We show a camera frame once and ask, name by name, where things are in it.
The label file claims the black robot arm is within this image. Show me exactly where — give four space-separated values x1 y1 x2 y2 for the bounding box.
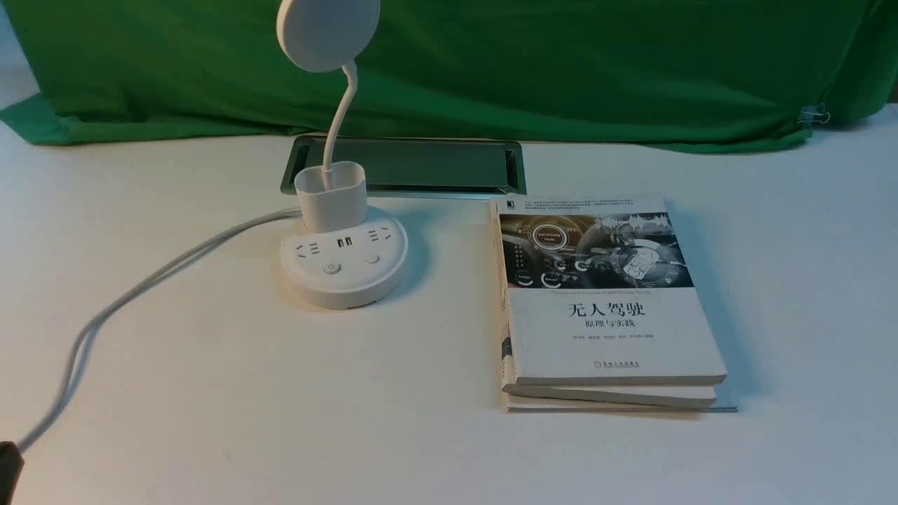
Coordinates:
0 441 25 505

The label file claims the white desk lamp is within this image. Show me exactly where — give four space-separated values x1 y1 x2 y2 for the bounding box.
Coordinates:
276 1 408 310

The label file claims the top white book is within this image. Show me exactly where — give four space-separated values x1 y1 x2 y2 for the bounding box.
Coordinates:
490 195 728 386

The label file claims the white book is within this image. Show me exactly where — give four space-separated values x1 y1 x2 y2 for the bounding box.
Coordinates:
501 359 739 413
490 195 728 386

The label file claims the bottom white book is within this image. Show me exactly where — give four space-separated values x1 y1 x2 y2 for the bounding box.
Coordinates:
501 359 739 413

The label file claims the green backdrop cloth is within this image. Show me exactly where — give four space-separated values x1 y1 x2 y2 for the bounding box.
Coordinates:
2 1 897 154

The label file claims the silver binder clip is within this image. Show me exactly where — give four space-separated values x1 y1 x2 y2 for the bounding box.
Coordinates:
796 103 831 128

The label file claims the white lamp power cable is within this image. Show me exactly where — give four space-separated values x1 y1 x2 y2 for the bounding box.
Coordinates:
15 208 303 453

